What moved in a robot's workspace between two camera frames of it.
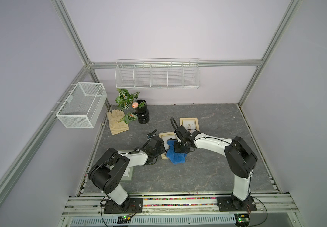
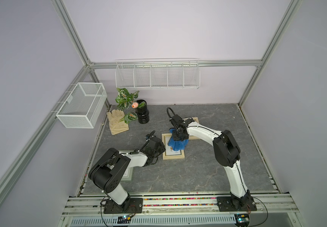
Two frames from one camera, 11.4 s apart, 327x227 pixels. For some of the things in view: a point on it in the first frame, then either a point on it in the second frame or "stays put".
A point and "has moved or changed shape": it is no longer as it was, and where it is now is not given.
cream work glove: x=116 y=126 stays put
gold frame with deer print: x=165 y=136 stays put
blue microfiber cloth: x=176 y=157 has moved or changed shape
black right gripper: x=176 y=150 → x=176 y=138
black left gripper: x=161 y=149 stays put
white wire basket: x=82 y=106 stays put
